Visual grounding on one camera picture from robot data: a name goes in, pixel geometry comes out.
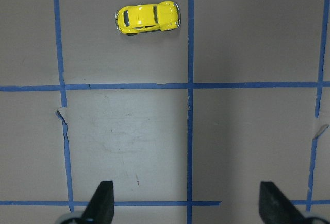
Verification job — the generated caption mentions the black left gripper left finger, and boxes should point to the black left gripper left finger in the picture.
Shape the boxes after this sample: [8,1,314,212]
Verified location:
[81,181,114,224]

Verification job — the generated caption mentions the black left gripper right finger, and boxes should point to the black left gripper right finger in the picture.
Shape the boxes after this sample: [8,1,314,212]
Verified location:
[259,181,306,224]

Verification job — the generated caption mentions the yellow toy beetle car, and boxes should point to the yellow toy beetle car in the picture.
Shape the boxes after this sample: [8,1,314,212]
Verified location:
[114,1,181,36]

